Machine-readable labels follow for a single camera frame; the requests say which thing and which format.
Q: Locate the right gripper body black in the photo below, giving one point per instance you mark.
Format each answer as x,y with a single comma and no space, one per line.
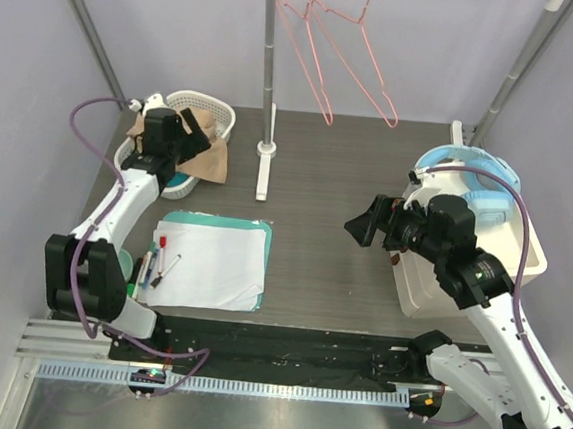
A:
408,228

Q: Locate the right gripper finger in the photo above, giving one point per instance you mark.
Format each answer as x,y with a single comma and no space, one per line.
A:
380,210
366,230

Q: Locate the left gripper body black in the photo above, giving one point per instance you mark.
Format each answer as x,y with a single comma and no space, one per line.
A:
185,146

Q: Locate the teal t shirt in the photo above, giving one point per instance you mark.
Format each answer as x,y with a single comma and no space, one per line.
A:
177,180

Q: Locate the beige t shirt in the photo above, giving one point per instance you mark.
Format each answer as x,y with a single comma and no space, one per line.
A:
153,137

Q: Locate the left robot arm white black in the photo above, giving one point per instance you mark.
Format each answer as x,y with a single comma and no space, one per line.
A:
83,273

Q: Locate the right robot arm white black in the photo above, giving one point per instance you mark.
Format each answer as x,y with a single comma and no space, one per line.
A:
531,397

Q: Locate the white perforated plastic basket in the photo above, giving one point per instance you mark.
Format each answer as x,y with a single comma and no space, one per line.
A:
225,120

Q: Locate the white drawer storage box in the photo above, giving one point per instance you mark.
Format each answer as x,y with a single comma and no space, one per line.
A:
466,265

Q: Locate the clothes rack metal pole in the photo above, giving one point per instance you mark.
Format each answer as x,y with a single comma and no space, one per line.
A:
266,148

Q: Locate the light blue headphones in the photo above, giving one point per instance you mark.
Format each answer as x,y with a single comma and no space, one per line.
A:
491,203

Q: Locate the blue barrel marker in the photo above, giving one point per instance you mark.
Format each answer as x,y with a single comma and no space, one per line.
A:
150,266

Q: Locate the white paper sheets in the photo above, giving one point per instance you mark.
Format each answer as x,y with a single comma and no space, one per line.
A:
212,263

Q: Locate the green marker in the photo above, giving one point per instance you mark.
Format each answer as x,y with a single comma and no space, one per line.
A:
131,284

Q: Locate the right rack metal pole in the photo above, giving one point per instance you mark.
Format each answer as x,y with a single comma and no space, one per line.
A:
549,22

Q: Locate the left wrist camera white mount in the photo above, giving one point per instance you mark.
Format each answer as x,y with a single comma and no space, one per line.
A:
142,106

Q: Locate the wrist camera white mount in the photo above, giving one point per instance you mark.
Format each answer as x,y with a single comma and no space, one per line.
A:
142,106
445,182

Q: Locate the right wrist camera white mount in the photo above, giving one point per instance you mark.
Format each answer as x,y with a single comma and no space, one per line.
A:
445,182

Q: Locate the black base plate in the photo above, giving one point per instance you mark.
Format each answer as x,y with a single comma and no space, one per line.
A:
288,356

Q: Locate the left frame metal post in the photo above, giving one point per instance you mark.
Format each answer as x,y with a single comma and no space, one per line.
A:
96,46

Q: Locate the white slotted cable duct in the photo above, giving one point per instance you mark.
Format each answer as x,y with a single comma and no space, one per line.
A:
147,377

